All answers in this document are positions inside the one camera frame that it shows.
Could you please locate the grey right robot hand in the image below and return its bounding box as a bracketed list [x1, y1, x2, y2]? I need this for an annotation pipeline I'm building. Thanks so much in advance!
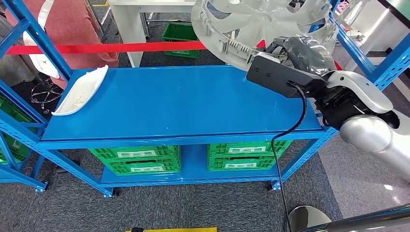
[265, 36, 337, 77]

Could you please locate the grey plastic hubcap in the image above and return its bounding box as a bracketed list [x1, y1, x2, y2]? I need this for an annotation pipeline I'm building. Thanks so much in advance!
[191, 0, 338, 73]

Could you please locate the blue metal shelf rack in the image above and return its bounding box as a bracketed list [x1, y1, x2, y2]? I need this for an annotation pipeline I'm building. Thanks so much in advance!
[0, 78, 49, 194]
[0, 0, 410, 199]

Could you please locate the clear plastic hand wrap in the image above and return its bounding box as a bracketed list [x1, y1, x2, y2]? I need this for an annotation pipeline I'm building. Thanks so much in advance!
[281, 36, 337, 77]

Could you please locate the white desk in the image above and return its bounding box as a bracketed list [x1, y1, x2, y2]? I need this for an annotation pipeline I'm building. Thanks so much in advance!
[344, 0, 410, 73]

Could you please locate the green plastic crate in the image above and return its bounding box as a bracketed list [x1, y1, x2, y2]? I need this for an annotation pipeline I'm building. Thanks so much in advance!
[88, 145, 181, 162]
[102, 159, 182, 176]
[161, 23, 201, 59]
[0, 96, 33, 164]
[207, 141, 292, 158]
[207, 156, 278, 172]

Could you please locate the white table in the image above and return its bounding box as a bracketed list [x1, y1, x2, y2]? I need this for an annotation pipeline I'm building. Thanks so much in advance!
[108, 0, 198, 68]

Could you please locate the red barrier belt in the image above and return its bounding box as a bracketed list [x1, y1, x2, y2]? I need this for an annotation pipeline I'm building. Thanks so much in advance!
[5, 40, 266, 55]

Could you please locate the person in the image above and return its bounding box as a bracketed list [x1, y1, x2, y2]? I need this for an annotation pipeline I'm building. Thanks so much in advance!
[4, 0, 119, 90]

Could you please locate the chrome swivel chair base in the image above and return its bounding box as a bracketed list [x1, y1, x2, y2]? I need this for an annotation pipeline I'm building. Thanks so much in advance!
[30, 80, 63, 114]

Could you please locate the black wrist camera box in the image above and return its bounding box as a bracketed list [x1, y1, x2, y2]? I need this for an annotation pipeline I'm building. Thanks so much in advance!
[246, 53, 328, 99]

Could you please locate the black camera cable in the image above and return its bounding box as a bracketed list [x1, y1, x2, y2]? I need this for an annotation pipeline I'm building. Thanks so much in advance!
[271, 81, 308, 232]

